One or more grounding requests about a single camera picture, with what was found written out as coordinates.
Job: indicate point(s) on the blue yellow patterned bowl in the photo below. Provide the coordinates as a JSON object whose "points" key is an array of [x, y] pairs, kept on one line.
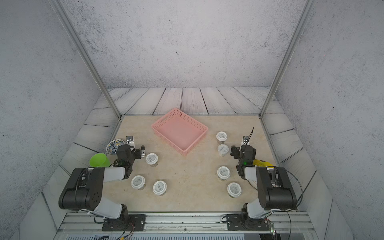
{"points": [[113, 146]]}

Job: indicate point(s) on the aluminium frame post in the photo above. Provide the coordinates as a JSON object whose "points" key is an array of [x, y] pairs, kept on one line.
{"points": [[68, 26], [288, 54]]}

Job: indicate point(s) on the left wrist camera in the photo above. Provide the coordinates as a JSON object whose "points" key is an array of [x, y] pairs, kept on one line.
{"points": [[130, 142]]}

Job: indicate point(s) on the yogurt cup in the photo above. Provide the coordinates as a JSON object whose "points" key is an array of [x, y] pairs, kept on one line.
{"points": [[160, 188], [221, 137], [223, 173], [138, 182], [234, 190], [223, 150], [152, 159]]}

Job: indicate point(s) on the yellow banana bunch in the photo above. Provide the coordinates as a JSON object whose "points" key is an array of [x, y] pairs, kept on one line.
{"points": [[259, 163]]}

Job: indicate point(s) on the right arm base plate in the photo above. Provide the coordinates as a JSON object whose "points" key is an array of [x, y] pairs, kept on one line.
{"points": [[247, 222]]}

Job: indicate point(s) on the green plastic cup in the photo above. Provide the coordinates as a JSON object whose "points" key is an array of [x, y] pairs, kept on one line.
{"points": [[99, 160]]}

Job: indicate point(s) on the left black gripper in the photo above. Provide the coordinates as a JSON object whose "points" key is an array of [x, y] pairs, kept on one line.
{"points": [[138, 155]]}

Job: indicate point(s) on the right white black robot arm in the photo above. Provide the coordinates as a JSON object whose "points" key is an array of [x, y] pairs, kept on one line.
{"points": [[275, 190]]}

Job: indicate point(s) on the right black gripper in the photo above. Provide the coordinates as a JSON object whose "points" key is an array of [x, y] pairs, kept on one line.
{"points": [[236, 155]]}

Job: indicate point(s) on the left aluminium frame post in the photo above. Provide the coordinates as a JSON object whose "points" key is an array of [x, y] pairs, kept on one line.
{"points": [[68, 26]]}

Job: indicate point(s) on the aluminium front rail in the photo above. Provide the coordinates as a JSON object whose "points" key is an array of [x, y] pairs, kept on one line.
{"points": [[191, 226]]}

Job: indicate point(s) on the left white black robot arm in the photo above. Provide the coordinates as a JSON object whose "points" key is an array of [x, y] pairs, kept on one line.
{"points": [[84, 189]]}

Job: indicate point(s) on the pink perforated plastic basket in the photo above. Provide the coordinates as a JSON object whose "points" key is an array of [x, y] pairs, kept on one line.
{"points": [[180, 131]]}

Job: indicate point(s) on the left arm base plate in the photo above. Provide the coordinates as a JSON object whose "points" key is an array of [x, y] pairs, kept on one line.
{"points": [[128, 223]]}

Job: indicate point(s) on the right aluminium frame post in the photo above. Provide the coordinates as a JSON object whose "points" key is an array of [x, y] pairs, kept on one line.
{"points": [[288, 54]]}

